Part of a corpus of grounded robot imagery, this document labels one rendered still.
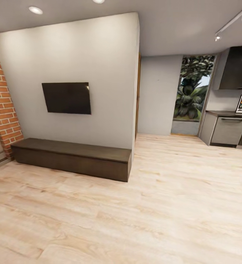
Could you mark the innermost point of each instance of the wall mounted tv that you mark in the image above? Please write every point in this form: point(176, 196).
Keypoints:
point(69, 97)

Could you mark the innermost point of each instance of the cabinet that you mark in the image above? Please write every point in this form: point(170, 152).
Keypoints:
point(101, 161)
point(229, 71)

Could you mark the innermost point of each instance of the fixed window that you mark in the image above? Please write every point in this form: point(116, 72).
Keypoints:
point(194, 84)

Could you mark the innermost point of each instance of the dishwasher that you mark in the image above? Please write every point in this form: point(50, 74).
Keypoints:
point(227, 131)

